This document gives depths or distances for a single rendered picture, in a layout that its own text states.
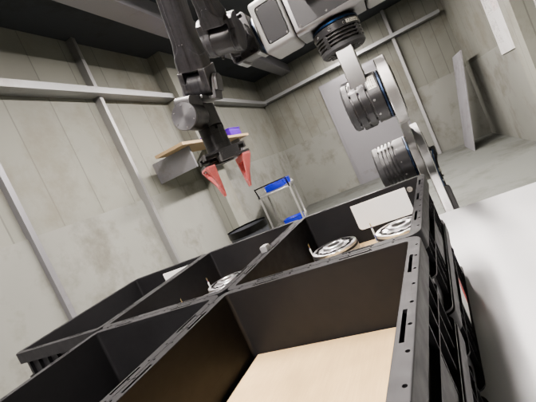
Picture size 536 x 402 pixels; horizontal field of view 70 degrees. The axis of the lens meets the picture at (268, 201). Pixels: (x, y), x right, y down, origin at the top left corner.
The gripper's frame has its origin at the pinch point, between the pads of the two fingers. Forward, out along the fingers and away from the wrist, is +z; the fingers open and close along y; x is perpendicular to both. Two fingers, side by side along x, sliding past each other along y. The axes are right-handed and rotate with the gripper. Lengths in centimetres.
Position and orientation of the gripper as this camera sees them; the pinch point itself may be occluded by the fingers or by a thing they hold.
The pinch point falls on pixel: (236, 187)
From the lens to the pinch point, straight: 87.3
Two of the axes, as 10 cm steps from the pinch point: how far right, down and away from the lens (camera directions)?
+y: 8.6, -3.9, 3.3
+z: 4.0, 9.2, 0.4
